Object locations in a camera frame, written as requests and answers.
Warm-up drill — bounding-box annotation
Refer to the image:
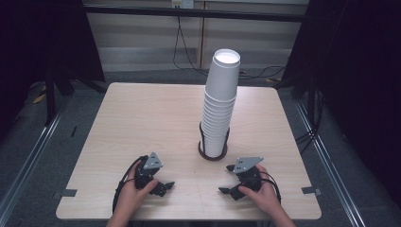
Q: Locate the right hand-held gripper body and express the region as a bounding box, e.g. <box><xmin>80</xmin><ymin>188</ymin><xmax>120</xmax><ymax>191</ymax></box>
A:
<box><xmin>233</xmin><ymin>156</ymin><xmax>265</xmax><ymax>193</ymax></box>

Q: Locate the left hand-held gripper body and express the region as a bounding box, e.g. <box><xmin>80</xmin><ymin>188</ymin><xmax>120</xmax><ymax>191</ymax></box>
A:
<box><xmin>134</xmin><ymin>151</ymin><xmax>165</xmax><ymax>190</ymax></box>

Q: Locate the black cup holder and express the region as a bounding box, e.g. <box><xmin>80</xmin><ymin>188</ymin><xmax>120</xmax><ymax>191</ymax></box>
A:
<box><xmin>197</xmin><ymin>121</ymin><xmax>231</xmax><ymax>162</ymax></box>

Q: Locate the stack of white paper cups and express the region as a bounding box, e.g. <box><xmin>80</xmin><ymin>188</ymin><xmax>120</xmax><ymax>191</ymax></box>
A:
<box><xmin>200</xmin><ymin>47</ymin><xmax>242</xmax><ymax>159</ymax></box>

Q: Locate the person's right hand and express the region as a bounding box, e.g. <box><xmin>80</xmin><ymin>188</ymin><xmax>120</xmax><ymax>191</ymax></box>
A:
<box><xmin>238</xmin><ymin>165</ymin><xmax>284</xmax><ymax>219</ymax></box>

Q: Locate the person's left hand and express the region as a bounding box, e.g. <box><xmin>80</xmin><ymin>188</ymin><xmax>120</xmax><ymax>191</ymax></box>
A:
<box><xmin>116</xmin><ymin>171</ymin><xmax>160</xmax><ymax>218</ymax></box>

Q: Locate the grey tape strip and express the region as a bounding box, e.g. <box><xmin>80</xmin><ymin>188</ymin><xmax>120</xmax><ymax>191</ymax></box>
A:
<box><xmin>61</xmin><ymin>188</ymin><xmax>78</xmax><ymax>199</ymax></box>
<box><xmin>301</xmin><ymin>185</ymin><xmax>323</xmax><ymax>196</ymax></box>

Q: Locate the black metal stand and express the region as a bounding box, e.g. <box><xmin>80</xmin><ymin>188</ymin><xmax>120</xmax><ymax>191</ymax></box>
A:
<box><xmin>44</xmin><ymin>67</ymin><xmax>58</xmax><ymax>128</ymax></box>

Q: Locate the black curtain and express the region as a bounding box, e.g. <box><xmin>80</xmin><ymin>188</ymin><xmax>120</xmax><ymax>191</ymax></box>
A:
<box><xmin>281</xmin><ymin>0</ymin><xmax>401</xmax><ymax>207</ymax></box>
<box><xmin>0</xmin><ymin>0</ymin><xmax>106</xmax><ymax>140</ymax></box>

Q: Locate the black horizontal metal bar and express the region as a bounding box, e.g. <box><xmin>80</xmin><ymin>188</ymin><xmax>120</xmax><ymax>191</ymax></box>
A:
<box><xmin>82</xmin><ymin>4</ymin><xmax>310</xmax><ymax>24</ymax></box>

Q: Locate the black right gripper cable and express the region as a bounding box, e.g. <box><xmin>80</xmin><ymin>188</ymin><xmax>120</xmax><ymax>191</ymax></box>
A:
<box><xmin>259</xmin><ymin>171</ymin><xmax>283</xmax><ymax>204</ymax></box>

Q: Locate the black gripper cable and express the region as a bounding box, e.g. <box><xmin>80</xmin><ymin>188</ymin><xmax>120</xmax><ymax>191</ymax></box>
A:
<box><xmin>112</xmin><ymin>154</ymin><xmax>149</xmax><ymax>215</ymax></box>
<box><xmin>259</xmin><ymin>171</ymin><xmax>283</xmax><ymax>204</ymax></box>

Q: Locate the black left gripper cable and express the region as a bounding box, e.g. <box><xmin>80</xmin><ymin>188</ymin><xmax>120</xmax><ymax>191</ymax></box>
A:
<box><xmin>112</xmin><ymin>154</ymin><xmax>149</xmax><ymax>215</ymax></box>

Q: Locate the bundle of black cables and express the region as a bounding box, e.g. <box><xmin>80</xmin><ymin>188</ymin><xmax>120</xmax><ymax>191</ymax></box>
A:
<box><xmin>294</xmin><ymin>89</ymin><xmax>327</xmax><ymax>155</ymax></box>

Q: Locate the metal floor rail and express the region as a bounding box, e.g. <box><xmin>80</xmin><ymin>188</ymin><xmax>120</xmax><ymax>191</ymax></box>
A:
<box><xmin>293</xmin><ymin>99</ymin><xmax>368</xmax><ymax>227</ymax></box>
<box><xmin>0</xmin><ymin>94</ymin><xmax>70</xmax><ymax>223</ymax></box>

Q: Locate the black floor cable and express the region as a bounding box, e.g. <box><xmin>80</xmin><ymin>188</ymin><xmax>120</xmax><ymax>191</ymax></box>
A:
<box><xmin>172</xmin><ymin>15</ymin><xmax>210</xmax><ymax>78</ymax></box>
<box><xmin>238</xmin><ymin>64</ymin><xmax>288</xmax><ymax>80</ymax></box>

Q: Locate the white wall outlet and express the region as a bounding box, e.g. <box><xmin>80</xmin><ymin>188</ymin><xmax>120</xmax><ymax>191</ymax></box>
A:
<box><xmin>170</xmin><ymin>0</ymin><xmax>195</xmax><ymax>9</ymax></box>

